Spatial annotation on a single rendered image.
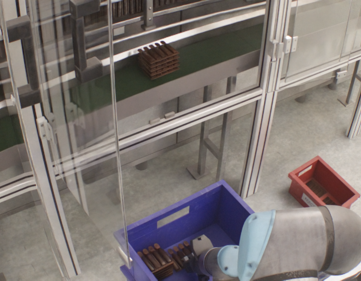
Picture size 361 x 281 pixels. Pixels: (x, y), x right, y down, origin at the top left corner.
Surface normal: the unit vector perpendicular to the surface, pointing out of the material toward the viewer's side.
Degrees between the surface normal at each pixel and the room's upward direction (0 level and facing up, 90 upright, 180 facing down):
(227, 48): 2
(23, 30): 90
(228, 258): 32
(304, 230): 15
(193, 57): 2
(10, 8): 90
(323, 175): 90
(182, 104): 90
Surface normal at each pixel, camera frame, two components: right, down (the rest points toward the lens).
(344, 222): 0.32, -0.62
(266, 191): 0.02, -0.73
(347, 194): -0.84, 0.36
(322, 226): 0.04, -0.53
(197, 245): 0.33, -0.26
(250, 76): 0.52, 0.59
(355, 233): 0.54, -0.20
